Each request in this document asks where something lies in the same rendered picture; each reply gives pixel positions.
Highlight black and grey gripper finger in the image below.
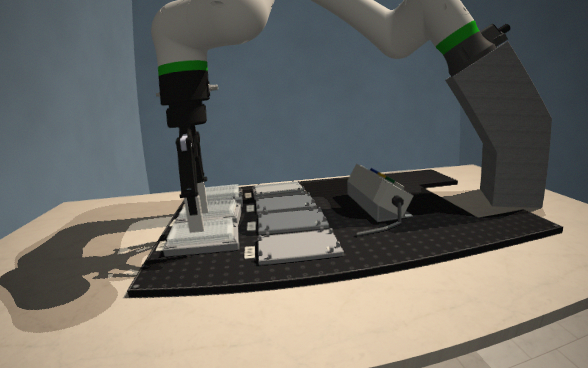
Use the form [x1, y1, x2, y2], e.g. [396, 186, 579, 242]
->
[176, 134, 204, 233]
[195, 131, 208, 213]

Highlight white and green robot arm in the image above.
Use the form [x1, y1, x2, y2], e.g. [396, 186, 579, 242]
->
[151, 0, 511, 108]

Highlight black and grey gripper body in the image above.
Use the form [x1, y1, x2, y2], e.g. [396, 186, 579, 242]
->
[166, 104, 207, 153]

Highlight grey angled control panel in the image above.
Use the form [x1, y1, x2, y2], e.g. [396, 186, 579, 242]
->
[347, 164, 413, 237]

